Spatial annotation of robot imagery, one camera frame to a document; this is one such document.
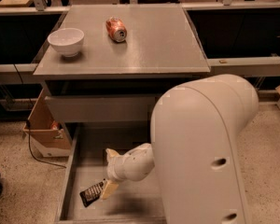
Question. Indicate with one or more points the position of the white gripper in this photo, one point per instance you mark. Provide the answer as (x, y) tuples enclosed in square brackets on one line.
[(114, 168)]

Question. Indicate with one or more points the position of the black rxbar chocolate wrapper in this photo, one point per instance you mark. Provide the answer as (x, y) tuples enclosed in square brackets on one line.
[(92, 194)]

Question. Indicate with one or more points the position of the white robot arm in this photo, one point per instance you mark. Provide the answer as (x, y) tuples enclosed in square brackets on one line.
[(192, 150)]

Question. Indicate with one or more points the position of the grey open middle drawer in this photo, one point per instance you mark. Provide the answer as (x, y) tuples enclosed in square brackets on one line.
[(132, 203)]

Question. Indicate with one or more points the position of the grey top drawer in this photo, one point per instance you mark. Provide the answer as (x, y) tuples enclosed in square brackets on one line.
[(100, 109)]

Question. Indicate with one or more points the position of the grey drawer cabinet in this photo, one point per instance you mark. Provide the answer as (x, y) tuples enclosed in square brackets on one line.
[(158, 53)]

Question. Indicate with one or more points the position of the cardboard box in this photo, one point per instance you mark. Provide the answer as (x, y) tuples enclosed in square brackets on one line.
[(49, 136)]

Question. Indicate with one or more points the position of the white ceramic bowl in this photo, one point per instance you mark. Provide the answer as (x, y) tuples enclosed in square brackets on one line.
[(67, 41)]

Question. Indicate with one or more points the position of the orange soda can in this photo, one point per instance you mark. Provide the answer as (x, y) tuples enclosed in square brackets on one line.
[(116, 29)]

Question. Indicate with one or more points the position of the grey metal rail frame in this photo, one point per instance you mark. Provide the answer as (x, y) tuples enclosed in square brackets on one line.
[(14, 73)]

